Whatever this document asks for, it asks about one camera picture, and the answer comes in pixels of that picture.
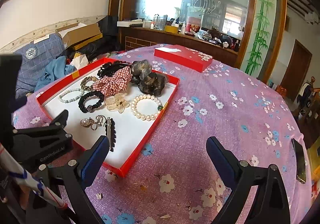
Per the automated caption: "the blue plaid jacket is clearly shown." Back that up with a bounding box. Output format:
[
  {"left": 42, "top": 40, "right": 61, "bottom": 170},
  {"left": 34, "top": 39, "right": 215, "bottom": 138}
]
[{"left": 14, "top": 34, "right": 64, "bottom": 97}]

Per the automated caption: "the blue cloth garment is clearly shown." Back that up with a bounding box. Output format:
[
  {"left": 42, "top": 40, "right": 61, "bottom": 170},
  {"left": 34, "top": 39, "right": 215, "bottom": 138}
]
[{"left": 34, "top": 56, "right": 76, "bottom": 92}]

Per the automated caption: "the black hair clip pearl pendant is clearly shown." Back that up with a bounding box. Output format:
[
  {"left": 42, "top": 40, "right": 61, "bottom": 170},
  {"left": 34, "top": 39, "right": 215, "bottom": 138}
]
[{"left": 80, "top": 115, "right": 116, "bottom": 152}]

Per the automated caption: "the black smartphone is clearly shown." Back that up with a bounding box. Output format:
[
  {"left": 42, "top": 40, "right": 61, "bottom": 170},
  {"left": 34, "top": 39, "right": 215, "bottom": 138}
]
[{"left": 291, "top": 138, "right": 306, "bottom": 184}]

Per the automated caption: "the clear acrylic flower hair claw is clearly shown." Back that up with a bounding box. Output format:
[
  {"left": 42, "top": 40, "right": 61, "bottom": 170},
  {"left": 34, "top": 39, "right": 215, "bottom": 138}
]
[{"left": 105, "top": 93, "right": 130, "bottom": 113}]

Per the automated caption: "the white paper bag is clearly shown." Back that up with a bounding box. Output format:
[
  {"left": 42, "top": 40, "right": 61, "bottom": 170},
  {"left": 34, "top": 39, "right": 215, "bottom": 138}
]
[{"left": 70, "top": 54, "right": 89, "bottom": 70}]

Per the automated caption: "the large white pearl bracelet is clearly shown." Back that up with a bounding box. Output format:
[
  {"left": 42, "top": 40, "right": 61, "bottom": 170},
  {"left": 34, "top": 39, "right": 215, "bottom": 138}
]
[{"left": 130, "top": 93, "right": 164, "bottom": 122}]

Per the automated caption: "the red tray box white inside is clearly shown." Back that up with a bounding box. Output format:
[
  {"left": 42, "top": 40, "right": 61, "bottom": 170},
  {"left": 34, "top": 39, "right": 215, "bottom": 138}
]
[{"left": 36, "top": 57, "right": 181, "bottom": 179}]

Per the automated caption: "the leopard print hair tie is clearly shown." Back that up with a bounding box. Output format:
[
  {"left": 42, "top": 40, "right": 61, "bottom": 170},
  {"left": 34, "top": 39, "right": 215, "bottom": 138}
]
[{"left": 80, "top": 75, "right": 100, "bottom": 91}]

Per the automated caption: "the black fabric scrunchie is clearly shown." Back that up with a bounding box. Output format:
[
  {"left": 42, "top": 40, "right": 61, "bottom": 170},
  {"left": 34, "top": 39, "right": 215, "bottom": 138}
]
[{"left": 78, "top": 91, "right": 105, "bottom": 113}]

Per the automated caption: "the brown cardboard box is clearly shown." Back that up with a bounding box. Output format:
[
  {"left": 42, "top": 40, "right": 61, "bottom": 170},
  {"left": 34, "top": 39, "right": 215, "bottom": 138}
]
[{"left": 55, "top": 23, "right": 100, "bottom": 49}]

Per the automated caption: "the red plaid scrunchie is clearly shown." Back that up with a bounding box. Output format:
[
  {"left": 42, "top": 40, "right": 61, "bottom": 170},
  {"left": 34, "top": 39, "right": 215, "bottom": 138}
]
[{"left": 92, "top": 66, "right": 132, "bottom": 97}]

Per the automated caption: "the red box lid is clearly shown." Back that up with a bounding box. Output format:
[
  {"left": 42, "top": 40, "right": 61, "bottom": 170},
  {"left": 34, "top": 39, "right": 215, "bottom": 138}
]
[{"left": 154, "top": 45, "right": 213, "bottom": 72}]

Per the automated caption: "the brown wooden door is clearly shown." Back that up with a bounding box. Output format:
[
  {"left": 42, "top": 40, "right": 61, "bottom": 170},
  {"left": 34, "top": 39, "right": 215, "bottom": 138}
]
[{"left": 280, "top": 40, "right": 312, "bottom": 102}]

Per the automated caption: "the black comb hair claw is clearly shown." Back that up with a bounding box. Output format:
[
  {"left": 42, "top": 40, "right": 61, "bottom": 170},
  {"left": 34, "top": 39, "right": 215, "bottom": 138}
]
[{"left": 97, "top": 61, "right": 131, "bottom": 79}]

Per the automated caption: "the small white bead bracelet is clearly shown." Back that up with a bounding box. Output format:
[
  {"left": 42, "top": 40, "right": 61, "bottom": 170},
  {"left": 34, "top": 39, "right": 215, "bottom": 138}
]
[{"left": 58, "top": 87, "right": 86, "bottom": 104}]

